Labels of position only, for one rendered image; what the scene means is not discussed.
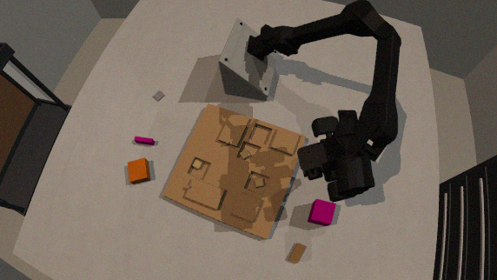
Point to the magenta block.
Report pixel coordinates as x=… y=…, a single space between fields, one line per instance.
x=321 y=212

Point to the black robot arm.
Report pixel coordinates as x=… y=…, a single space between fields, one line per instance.
x=378 y=120

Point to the magenta rectangular bar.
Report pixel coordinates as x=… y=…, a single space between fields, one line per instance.
x=144 y=140

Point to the grey flat square tile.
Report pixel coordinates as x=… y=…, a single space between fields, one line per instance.
x=158 y=95

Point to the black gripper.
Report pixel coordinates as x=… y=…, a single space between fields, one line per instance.
x=327 y=125

